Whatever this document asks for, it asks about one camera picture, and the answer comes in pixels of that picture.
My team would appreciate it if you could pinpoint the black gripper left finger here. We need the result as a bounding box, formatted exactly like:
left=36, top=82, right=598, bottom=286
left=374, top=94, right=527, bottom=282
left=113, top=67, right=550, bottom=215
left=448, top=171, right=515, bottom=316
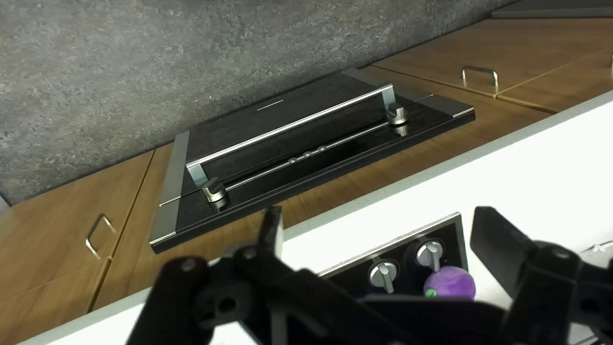
left=125, top=203, right=385, bottom=345

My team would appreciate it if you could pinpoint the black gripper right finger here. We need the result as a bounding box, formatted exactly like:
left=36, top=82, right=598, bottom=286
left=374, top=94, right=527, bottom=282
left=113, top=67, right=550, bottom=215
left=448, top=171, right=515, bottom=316
left=467, top=205, right=613, bottom=345

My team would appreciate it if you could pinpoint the purple round toy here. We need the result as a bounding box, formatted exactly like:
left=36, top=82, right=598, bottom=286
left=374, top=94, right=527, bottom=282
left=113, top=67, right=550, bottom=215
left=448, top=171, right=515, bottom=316
left=423, top=266, right=477, bottom=303

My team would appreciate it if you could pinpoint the silver stove knob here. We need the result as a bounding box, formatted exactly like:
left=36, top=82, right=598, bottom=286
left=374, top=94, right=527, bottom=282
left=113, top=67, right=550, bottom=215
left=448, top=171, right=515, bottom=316
left=368, top=259, right=398, bottom=295
left=416, top=240, right=446, bottom=272

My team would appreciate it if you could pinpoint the black stove knob panel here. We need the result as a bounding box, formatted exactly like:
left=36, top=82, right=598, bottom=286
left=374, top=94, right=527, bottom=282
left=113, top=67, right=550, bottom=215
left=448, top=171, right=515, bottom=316
left=318, top=211, right=471, bottom=303

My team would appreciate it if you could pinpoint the wooden cabinet door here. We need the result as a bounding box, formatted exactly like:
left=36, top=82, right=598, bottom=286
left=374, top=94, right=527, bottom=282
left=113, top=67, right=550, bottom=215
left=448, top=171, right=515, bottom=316
left=372, top=17, right=613, bottom=113
left=0, top=150, right=159, bottom=328

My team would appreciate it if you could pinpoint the black toy oven door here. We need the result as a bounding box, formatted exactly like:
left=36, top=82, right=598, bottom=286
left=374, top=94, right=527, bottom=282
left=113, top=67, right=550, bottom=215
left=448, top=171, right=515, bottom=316
left=149, top=65, right=477, bottom=255

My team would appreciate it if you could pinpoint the wooden oven surround panel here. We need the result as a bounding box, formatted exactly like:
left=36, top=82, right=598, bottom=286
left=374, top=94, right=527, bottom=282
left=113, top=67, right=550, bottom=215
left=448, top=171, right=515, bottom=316
left=92, top=65, right=557, bottom=314

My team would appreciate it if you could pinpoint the silver wire cabinet handle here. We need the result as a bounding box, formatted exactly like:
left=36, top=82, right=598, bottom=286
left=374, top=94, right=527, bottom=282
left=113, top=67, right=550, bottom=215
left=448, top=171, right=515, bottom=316
left=84, top=213, right=119, bottom=261
left=460, top=65, right=502, bottom=98

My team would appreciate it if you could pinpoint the silver oven door handle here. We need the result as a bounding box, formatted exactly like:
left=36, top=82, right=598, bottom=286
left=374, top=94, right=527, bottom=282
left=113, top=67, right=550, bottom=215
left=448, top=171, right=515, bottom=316
left=184, top=84, right=410, bottom=213

